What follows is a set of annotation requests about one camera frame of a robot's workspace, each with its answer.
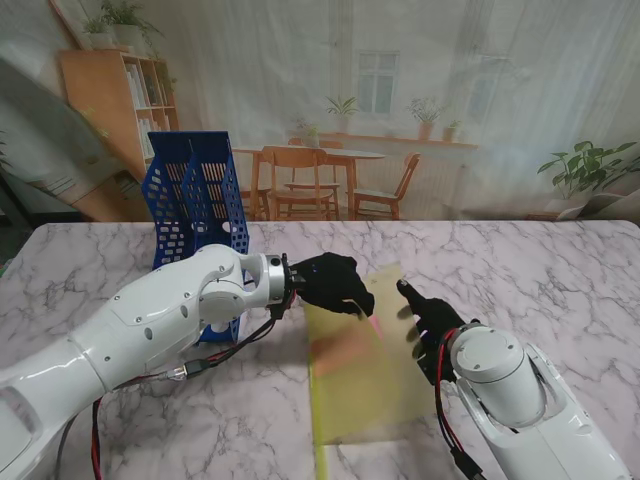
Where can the yellow translucent file folder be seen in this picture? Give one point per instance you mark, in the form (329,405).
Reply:
(370,390)

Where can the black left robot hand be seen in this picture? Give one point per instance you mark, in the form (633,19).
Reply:
(330,282)

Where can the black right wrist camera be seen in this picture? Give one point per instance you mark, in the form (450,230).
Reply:
(429,362)

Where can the blue perforated file rack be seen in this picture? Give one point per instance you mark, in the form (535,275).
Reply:
(215,200)

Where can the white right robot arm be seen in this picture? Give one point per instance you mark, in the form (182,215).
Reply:
(510,390)

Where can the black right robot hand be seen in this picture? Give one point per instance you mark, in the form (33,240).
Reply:
(435,317)

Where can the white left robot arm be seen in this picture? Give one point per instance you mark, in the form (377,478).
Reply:
(140,330)

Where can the pink paper receipt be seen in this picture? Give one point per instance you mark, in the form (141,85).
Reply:
(345,350)

